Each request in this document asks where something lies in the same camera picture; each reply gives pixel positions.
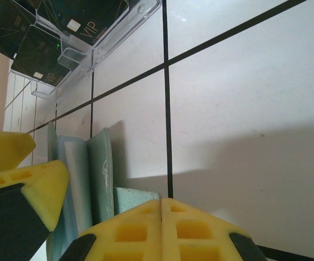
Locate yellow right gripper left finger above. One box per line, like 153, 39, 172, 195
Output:
61, 198, 163, 261

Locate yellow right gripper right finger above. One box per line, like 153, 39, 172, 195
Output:
161, 197, 268, 261

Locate black VIP card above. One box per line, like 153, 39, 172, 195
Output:
0, 0, 38, 59
36, 0, 132, 52
10, 24, 75, 85

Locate clear tray of black parts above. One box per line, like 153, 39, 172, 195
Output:
9, 0, 163, 103

